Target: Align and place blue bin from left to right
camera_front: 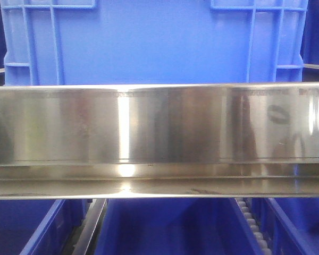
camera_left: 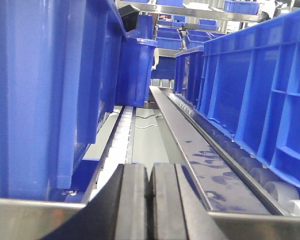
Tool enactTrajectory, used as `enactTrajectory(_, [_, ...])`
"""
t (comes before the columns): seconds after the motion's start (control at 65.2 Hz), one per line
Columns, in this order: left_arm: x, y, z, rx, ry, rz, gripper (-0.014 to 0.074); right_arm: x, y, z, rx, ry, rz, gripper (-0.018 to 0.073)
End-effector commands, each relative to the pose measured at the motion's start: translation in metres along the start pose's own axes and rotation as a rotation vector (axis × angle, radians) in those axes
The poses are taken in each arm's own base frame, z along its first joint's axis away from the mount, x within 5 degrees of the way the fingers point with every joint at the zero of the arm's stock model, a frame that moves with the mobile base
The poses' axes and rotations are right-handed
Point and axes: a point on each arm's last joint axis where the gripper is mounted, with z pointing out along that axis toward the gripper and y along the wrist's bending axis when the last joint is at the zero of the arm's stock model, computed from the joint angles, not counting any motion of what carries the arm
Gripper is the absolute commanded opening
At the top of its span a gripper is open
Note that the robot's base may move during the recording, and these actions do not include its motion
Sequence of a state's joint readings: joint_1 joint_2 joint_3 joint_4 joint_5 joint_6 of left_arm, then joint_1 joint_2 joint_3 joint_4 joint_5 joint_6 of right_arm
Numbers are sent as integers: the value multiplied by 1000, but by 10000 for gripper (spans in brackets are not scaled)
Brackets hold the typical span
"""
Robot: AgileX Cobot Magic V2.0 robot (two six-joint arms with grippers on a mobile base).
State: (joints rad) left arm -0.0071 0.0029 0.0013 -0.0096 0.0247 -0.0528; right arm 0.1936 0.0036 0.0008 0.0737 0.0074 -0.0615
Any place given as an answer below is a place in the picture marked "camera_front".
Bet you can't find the light blue plastic bin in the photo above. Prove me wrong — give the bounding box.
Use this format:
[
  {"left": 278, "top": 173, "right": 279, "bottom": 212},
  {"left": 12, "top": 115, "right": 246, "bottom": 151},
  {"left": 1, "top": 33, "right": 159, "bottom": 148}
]
[{"left": 0, "top": 1, "right": 308, "bottom": 86}]

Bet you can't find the metal roller track left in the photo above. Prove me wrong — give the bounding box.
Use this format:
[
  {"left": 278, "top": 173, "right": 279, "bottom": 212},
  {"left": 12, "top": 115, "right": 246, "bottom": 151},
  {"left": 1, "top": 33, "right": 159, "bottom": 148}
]
[{"left": 61, "top": 199, "right": 107, "bottom": 254}]

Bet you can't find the dark blue bin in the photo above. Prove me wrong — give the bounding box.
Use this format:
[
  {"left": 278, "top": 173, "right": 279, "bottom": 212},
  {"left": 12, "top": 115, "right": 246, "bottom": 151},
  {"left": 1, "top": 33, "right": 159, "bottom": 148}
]
[
  {"left": 0, "top": 199, "right": 91, "bottom": 254},
  {"left": 94, "top": 198, "right": 263, "bottom": 254},
  {"left": 250, "top": 198, "right": 319, "bottom": 254}
]

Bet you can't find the dark blue bin lower right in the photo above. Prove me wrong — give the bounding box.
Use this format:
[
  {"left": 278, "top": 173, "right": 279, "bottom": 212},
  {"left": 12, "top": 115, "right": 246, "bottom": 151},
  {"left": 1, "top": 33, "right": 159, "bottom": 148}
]
[{"left": 250, "top": 198, "right": 319, "bottom": 254}]

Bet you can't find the stainless steel shelf rail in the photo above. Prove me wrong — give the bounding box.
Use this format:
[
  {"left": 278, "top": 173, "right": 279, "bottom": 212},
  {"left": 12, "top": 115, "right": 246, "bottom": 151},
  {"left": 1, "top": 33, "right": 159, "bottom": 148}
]
[{"left": 0, "top": 82, "right": 319, "bottom": 199}]

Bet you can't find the dark blue bin lower left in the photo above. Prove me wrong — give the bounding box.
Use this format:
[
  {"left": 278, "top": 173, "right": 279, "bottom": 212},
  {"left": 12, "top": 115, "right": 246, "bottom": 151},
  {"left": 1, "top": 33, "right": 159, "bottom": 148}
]
[{"left": 0, "top": 199, "right": 91, "bottom": 254}]

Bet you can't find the dark blue bin lower middle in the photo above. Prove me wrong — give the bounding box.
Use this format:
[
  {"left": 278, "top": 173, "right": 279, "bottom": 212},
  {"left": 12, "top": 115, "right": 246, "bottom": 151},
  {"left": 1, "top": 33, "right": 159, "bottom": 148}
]
[{"left": 94, "top": 198, "right": 263, "bottom": 254}]

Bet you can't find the white roller track right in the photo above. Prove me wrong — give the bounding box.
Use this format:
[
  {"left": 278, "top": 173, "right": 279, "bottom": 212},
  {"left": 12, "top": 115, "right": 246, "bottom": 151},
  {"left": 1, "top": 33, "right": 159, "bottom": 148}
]
[{"left": 235, "top": 197, "right": 272, "bottom": 255}]

